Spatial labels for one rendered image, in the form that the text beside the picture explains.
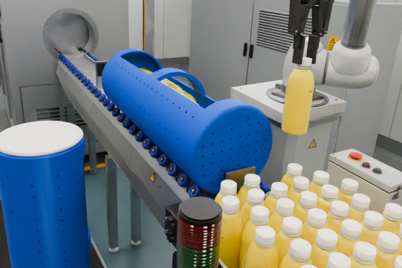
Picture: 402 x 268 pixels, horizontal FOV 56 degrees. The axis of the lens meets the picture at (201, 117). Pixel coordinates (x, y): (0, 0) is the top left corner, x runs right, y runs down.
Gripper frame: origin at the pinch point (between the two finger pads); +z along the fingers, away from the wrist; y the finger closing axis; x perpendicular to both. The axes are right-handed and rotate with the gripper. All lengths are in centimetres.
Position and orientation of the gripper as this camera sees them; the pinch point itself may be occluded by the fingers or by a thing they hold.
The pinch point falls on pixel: (305, 50)
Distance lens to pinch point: 101.3
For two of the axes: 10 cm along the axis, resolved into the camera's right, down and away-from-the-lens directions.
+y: -8.9, 0.9, -4.5
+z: -0.5, 9.5, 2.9
